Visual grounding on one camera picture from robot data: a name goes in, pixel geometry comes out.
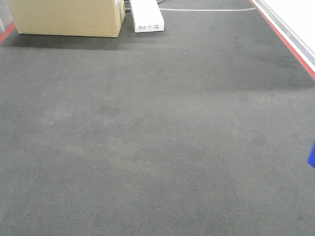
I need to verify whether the long white carton box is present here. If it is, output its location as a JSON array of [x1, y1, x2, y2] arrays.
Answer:
[[130, 0, 164, 33]]

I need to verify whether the large brown cardboard box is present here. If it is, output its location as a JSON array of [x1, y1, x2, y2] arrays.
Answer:
[[6, 0, 125, 38]]

